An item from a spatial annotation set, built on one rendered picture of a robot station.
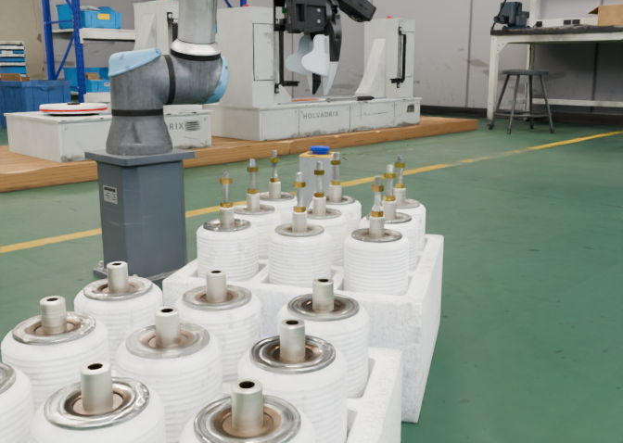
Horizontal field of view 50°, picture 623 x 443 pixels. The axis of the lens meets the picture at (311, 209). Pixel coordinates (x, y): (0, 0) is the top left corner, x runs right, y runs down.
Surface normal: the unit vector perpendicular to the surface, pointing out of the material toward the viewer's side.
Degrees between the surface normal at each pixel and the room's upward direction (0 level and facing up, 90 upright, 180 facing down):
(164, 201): 90
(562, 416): 0
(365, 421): 0
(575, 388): 0
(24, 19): 90
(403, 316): 90
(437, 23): 90
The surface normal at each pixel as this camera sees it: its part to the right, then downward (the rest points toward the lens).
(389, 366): 0.00, -0.98
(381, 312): -0.26, 0.21
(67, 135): 0.71, 0.15
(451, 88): -0.70, 0.15
